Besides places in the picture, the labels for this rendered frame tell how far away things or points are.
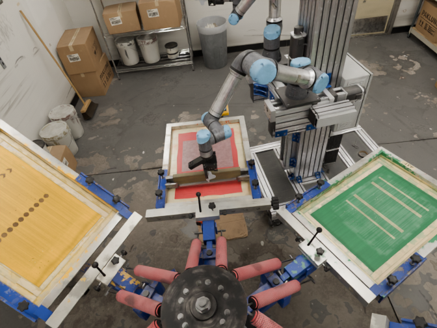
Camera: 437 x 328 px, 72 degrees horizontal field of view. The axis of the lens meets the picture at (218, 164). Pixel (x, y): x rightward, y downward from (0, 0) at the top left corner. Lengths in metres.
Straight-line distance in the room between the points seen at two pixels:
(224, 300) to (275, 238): 1.66
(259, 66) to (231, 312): 1.04
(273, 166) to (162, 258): 1.32
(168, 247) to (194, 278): 1.63
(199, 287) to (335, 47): 1.64
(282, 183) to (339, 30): 1.37
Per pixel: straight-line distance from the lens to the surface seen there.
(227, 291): 1.14
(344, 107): 2.09
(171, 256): 2.74
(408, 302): 2.75
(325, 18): 2.03
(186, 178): 1.81
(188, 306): 1.14
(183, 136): 2.23
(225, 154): 2.03
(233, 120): 2.25
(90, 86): 4.93
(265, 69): 1.50
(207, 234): 1.56
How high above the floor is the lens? 2.37
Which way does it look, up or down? 46 degrees down
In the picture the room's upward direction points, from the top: 8 degrees counter-clockwise
